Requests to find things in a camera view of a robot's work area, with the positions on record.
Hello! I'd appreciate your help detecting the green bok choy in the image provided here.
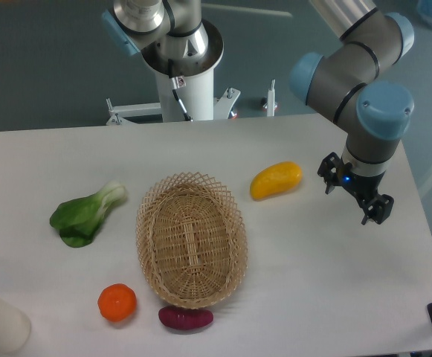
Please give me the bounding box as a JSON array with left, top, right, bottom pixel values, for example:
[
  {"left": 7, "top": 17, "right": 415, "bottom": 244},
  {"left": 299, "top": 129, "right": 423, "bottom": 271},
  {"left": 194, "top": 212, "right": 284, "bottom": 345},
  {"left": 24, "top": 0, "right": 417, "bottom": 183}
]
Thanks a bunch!
[{"left": 49, "top": 181, "right": 127, "bottom": 248}]

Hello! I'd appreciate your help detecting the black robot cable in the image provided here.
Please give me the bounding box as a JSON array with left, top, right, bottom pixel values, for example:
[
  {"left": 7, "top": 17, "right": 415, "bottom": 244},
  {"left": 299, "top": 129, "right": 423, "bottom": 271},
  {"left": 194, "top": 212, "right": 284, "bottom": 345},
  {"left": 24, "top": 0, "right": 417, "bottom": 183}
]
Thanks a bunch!
[{"left": 167, "top": 58, "right": 194, "bottom": 123}]

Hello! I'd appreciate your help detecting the woven wicker basket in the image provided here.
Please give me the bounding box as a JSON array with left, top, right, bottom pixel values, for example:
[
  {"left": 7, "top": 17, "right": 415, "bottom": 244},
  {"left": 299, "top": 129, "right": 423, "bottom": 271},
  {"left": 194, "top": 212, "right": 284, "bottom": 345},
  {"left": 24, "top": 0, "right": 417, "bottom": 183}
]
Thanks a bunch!
[{"left": 136, "top": 173, "right": 248, "bottom": 309}]

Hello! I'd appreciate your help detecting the yellow mango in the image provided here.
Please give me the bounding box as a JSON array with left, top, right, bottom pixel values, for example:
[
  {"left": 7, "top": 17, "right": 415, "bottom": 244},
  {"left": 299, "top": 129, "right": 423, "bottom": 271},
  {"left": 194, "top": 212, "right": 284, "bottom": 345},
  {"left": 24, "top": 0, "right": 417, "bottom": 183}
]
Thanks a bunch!
[{"left": 250, "top": 161, "right": 303, "bottom": 200}]

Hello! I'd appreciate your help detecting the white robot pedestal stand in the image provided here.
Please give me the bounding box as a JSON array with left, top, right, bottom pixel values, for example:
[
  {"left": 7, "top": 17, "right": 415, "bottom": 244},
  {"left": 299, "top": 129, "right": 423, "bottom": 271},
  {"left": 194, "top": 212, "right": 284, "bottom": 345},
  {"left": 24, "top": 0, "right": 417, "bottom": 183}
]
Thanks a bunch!
[{"left": 105, "top": 20, "right": 279, "bottom": 126}]

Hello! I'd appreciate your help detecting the cream cylindrical container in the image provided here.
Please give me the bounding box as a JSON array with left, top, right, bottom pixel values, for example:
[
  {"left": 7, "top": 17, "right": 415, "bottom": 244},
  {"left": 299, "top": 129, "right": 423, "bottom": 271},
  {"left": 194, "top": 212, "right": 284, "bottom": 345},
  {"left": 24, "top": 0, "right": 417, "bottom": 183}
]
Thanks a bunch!
[{"left": 0, "top": 298, "right": 31, "bottom": 354}]

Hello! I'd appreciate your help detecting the orange tangerine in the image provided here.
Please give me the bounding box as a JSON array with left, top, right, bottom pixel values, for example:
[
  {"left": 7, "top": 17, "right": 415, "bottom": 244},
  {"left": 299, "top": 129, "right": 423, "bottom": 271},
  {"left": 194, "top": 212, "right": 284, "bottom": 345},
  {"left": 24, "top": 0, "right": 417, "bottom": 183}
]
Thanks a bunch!
[{"left": 97, "top": 283, "right": 138, "bottom": 323}]

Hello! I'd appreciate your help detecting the purple sweet potato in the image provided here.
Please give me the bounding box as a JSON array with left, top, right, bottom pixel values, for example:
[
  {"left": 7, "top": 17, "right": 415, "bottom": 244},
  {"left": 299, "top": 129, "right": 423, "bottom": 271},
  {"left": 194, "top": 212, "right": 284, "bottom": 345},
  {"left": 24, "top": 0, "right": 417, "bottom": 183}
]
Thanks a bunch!
[{"left": 158, "top": 306, "right": 214, "bottom": 331}]

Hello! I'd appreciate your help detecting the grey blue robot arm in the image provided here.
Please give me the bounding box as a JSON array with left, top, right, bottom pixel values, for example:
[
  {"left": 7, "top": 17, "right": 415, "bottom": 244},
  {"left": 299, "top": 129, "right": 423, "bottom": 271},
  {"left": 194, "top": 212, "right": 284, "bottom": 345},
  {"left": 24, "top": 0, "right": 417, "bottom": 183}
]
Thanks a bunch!
[{"left": 101, "top": 1, "right": 414, "bottom": 223}]

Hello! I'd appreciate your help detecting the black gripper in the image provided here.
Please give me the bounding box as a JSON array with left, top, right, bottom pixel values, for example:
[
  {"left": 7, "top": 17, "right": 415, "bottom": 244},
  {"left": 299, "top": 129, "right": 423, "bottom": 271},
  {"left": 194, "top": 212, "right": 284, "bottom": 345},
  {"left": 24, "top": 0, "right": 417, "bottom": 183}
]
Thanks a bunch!
[{"left": 317, "top": 152, "right": 394, "bottom": 225}]

